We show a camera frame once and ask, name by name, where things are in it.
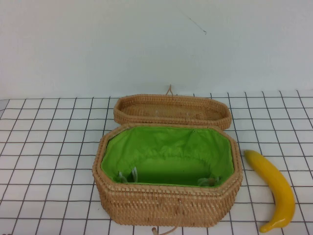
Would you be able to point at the yellow plastic banana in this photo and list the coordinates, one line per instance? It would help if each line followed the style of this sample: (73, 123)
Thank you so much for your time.
(276, 181)

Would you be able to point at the woven rattan basket lid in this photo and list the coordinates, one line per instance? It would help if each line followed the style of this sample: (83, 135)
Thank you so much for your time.
(171, 109)

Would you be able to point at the green fabric basket lining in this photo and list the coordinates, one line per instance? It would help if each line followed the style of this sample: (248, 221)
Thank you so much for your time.
(171, 144)

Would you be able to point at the woven rattan basket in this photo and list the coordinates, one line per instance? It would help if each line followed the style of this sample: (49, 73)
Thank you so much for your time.
(159, 205)

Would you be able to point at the white black-grid tablecloth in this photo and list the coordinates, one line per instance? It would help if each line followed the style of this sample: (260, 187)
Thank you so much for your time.
(49, 151)

